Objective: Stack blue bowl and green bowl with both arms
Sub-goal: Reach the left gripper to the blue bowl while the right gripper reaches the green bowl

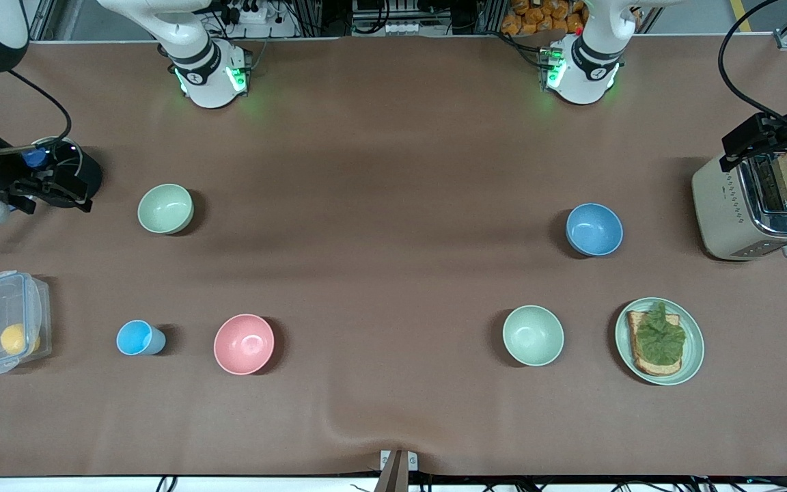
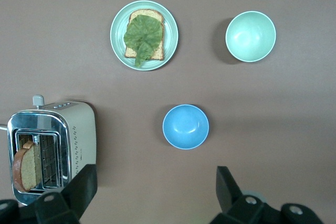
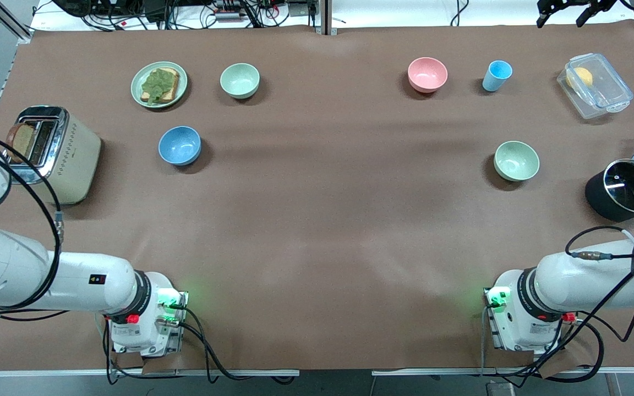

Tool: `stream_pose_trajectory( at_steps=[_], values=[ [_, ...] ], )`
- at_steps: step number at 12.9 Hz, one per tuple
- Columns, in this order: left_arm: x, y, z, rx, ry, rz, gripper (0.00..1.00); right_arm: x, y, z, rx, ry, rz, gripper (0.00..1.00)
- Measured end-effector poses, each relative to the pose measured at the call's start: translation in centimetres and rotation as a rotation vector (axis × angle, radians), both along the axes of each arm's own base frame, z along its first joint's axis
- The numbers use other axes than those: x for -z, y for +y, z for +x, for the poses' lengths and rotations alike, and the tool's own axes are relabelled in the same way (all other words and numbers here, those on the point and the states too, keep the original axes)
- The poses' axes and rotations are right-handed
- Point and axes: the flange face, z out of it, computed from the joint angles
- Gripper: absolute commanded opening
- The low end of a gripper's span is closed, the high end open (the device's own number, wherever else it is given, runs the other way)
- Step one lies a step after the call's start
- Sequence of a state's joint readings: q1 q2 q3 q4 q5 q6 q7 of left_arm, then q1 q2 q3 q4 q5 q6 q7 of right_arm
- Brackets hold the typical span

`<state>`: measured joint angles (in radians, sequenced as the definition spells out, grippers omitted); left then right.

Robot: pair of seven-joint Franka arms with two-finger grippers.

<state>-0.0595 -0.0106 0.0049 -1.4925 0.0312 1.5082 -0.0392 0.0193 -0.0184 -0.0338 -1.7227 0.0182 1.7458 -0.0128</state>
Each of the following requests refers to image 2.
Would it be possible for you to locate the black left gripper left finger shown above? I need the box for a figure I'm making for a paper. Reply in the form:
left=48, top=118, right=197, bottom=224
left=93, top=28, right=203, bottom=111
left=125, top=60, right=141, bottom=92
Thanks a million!
left=34, top=164, right=98, bottom=224

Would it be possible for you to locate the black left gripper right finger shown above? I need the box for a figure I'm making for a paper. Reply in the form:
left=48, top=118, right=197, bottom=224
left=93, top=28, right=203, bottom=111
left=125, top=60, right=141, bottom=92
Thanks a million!
left=209, top=166, right=266, bottom=224

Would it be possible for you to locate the blue bowl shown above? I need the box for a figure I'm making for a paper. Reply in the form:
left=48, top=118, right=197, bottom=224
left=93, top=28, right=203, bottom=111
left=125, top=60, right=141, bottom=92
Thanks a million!
left=162, top=104, right=210, bottom=151

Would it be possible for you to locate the pale green bowl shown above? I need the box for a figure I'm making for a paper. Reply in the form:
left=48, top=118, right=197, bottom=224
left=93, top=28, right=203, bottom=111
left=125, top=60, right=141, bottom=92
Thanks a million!
left=225, top=10, right=277, bottom=63

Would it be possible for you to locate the round-topped brown bread slice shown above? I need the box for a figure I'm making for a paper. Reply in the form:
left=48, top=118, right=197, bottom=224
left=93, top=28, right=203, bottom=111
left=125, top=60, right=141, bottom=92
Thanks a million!
left=13, top=141, right=43, bottom=193

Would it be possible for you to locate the beige chrome toaster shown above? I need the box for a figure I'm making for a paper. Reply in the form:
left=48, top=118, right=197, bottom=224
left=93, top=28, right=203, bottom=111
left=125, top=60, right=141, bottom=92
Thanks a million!
left=7, top=94, right=97, bottom=206

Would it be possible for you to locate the pale green plate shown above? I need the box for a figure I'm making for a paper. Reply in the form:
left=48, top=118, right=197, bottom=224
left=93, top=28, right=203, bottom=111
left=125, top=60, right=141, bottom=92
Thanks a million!
left=110, top=0, right=180, bottom=72

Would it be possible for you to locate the square toast bread slice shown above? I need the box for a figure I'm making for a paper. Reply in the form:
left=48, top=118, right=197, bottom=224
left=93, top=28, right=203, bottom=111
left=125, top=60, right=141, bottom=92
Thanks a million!
left=124, top=9, right=165, bottom=61

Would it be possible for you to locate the green lettuce leaf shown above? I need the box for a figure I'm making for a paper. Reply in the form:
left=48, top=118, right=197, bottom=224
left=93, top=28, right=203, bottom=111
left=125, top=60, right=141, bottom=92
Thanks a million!
left=123, top=14, right=164, bottom=68

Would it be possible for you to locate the brown table cover mat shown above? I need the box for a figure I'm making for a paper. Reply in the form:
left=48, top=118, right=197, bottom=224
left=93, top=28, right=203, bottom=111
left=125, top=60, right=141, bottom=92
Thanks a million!
left=0, top=0, right=336, bottom=224

